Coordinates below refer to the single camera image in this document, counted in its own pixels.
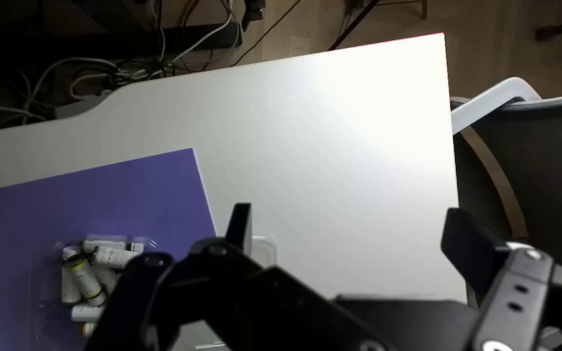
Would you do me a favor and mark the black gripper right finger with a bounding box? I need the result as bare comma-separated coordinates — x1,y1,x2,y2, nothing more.
439,207,562,351

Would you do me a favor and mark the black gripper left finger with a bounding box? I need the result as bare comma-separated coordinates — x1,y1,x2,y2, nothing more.
84,202,386,351

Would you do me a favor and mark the clear plastic bowl lid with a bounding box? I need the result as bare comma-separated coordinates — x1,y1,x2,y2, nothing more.
248,235,277,270

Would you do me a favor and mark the clear plastic bowl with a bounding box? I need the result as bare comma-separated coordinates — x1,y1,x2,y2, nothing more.
52,233,160,342

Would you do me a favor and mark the white tube dark blue band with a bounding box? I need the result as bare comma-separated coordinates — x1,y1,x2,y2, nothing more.
91,246,140,272

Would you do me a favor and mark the grey office chair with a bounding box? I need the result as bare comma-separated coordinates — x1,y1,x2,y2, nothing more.
449,77,562,270

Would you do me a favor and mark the white tube black band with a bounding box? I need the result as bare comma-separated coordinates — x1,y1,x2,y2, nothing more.
82,239,148,258

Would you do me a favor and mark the white tube yellow band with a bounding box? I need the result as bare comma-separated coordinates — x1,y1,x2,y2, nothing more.
64,256,111,309

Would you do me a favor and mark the purple rectangular mat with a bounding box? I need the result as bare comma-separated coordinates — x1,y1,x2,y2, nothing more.
0,147,218,351

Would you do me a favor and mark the black chair leg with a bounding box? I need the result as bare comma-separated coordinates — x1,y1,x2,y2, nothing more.
532,0,562,46

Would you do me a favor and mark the white floor cable bundle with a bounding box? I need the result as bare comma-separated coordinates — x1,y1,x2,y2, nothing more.
0,12,238,125

